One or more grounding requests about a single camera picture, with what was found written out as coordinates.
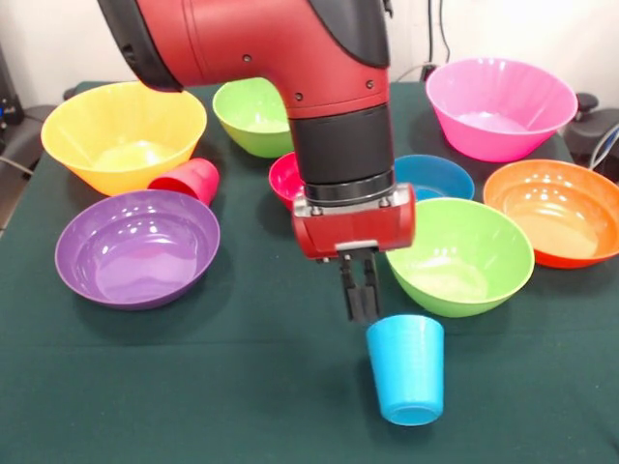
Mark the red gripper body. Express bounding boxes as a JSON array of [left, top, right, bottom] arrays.
[[290, 182, 418, 265]]

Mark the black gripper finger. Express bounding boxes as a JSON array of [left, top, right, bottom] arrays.
[[338, 251, 364, 324], [360, 248, 385, 321]]

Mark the blue cup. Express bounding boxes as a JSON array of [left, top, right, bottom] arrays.
[[365, 313, 446, 428]]

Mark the red cup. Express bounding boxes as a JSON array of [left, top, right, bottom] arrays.
[[147, 158, 221, 208]]

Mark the pink bowl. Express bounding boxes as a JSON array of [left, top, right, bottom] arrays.
[[425, 56, 579, 164]]

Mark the red bowl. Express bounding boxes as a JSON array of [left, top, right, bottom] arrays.
[[268, 152, 306, 205]]

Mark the blue bowl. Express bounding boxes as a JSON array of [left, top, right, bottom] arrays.
[[394, 154, 476, 203]]

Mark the green bowl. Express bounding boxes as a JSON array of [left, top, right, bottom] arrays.
[[212, 79, 294, 160], [385, 197, 536, 319]]

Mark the dark green tablecloth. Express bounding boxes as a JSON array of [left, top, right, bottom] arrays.
[[0, 80, 619, 464]]

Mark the orange bowl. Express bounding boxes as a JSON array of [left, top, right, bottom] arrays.
[[482, 159, 619, 270]]

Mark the purple bowl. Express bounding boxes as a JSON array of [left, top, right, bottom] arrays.
[[54, 188, 221, 311]]

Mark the black office chair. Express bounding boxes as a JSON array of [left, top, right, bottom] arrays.
[[0, 103, 59, 175], [565, 92, 619, 170]]

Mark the yellow bowl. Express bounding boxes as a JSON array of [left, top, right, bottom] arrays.
[[40, 80, 209, 197]]

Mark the black computer box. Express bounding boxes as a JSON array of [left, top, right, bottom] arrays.
[[0, 45, 25, 130]]

